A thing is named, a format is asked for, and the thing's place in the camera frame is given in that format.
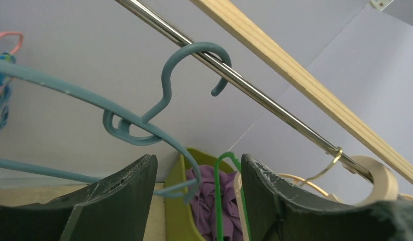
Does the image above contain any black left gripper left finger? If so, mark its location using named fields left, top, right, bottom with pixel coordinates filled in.
left=0, top=155, right=158, bottom=240

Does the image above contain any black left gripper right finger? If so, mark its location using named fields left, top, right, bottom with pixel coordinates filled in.
left=241, top=154, right=413, bottom=240

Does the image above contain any green plastic hanger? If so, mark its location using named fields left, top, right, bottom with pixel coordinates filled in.
left=213, top=143, right=344, bottom=241

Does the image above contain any purple garment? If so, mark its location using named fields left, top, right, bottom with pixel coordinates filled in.
left=190, top=165, right=243, bottom=240

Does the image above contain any teal plastic hanger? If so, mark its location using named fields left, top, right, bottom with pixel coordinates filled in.
left=0, top=42, right=231, bottom=203

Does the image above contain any beige plastic hanger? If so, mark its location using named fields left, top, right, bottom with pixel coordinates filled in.
left=278, top=173, right=413, bottom=203

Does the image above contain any green plastic bin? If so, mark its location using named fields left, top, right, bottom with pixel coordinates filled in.
left=165, top=148, right=237, bottom=240

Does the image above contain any wooden clothes rack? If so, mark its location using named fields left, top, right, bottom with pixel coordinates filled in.
left=113, top=0, right=413, bottom=192

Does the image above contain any blue floral garment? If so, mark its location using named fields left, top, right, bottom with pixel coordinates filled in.
left=0, top=52, right=18, bottom=144

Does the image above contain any pink wire hanger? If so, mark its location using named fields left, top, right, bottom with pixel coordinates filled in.
left=0, top=31, right=24, bottom=55

